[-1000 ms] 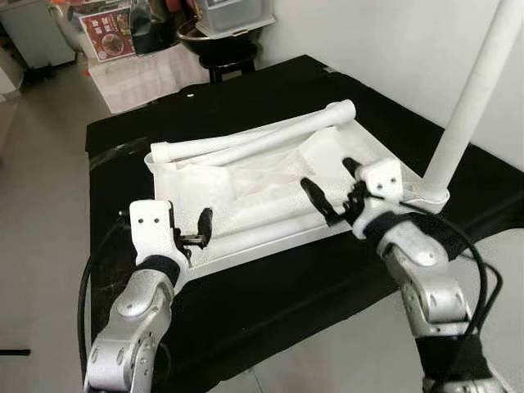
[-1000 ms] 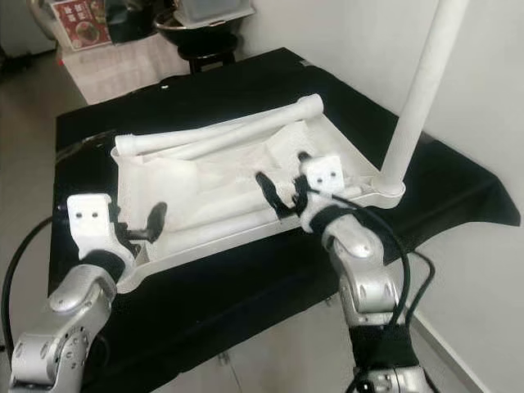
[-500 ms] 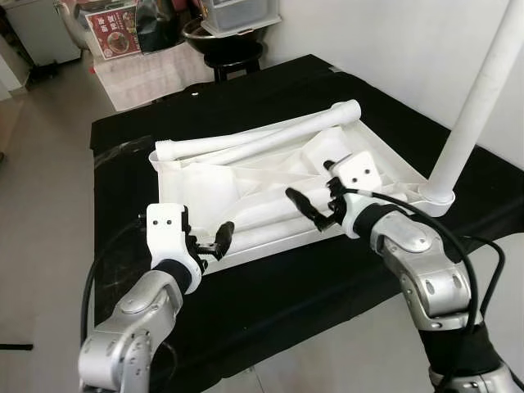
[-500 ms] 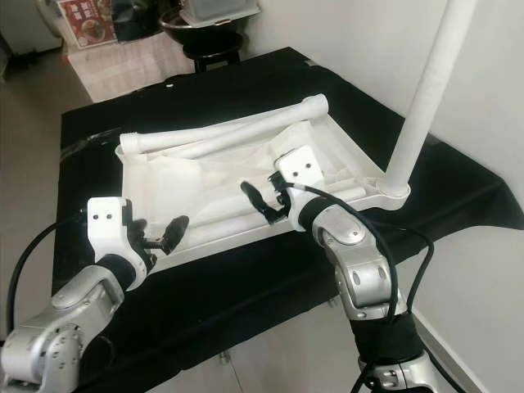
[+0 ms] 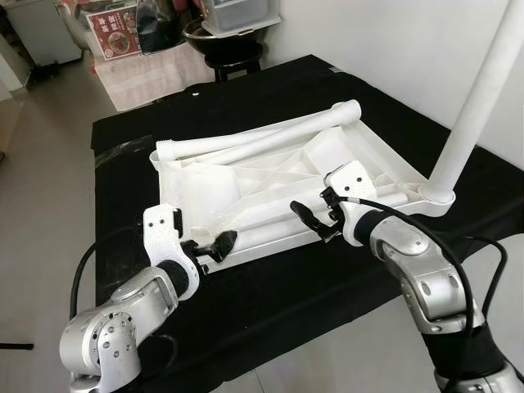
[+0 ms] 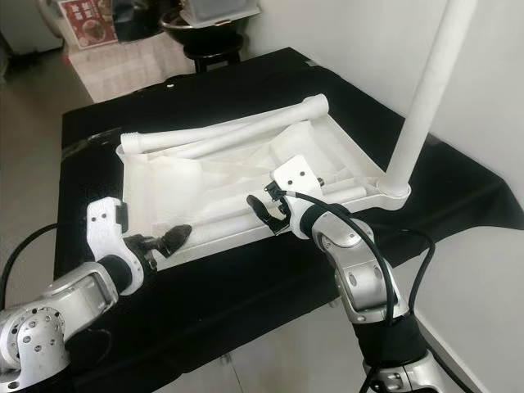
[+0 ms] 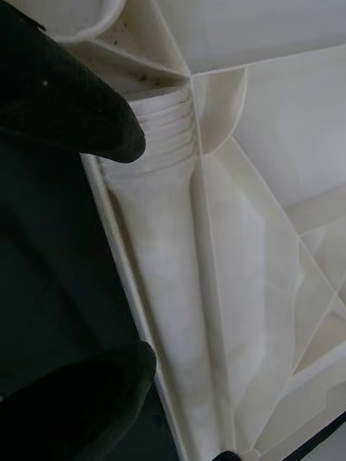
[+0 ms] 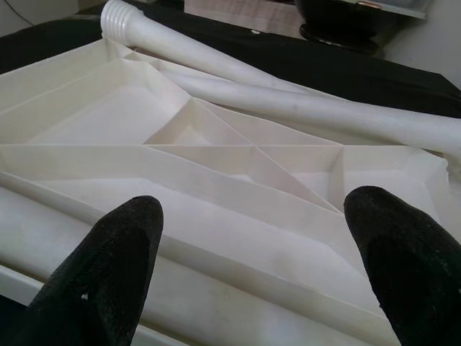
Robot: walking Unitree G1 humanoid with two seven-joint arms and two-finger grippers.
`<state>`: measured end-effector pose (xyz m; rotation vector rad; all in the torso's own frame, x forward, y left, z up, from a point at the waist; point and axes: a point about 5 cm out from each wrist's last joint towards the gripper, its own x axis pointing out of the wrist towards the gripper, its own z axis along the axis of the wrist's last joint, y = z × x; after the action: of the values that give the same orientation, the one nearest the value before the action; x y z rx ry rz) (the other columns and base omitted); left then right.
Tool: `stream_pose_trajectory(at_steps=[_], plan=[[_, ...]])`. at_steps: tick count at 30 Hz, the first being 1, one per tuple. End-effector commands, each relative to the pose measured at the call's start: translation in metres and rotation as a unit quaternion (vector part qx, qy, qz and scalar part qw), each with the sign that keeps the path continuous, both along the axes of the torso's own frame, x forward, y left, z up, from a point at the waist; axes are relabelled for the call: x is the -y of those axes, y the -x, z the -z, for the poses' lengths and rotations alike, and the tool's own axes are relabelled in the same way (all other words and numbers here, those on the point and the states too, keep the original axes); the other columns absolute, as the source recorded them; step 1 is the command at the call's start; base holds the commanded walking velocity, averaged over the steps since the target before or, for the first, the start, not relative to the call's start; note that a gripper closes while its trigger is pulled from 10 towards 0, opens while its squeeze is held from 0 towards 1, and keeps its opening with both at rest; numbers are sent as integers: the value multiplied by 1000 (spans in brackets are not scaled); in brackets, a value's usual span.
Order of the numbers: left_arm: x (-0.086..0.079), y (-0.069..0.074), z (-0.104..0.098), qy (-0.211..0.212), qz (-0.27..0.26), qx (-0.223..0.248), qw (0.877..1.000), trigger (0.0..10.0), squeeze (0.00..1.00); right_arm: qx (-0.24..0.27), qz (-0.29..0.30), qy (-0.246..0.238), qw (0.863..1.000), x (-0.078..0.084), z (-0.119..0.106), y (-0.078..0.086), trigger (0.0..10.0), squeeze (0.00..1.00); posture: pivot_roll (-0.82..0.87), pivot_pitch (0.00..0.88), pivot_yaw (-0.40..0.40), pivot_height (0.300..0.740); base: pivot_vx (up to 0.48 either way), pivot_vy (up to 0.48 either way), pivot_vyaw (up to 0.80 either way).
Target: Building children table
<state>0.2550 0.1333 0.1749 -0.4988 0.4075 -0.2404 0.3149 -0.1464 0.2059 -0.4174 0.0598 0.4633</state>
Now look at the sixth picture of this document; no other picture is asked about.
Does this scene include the white floor towel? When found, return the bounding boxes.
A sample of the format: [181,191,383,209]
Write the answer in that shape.
[67,41,197,103]

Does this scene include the clear plastic storage box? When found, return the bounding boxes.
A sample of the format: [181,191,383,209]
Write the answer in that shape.
[180,0,261,27]

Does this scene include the black metal bowl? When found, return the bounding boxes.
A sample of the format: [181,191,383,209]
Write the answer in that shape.
[162,8,255,46]

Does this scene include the black round stool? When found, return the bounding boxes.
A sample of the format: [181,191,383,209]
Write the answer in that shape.
[184,33,246,75]

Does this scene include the white cabinet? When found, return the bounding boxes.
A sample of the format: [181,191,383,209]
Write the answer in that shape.
[0,0,54,58]

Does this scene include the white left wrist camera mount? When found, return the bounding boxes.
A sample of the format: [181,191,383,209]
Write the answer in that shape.
[86,196,144,296]

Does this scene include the red printed carton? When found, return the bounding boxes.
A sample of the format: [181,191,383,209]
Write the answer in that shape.
[59,0,117,52]

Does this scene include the black bag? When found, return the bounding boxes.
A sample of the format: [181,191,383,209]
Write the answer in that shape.
[113,0,165,43]

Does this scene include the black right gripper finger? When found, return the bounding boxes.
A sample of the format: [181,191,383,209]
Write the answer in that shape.
[246,193,286,237]

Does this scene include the white plastic table top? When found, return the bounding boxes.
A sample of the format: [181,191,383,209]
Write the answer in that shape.
[117,111,412,251]

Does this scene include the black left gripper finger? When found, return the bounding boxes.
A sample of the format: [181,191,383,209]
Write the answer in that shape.
[156,226,195,255]

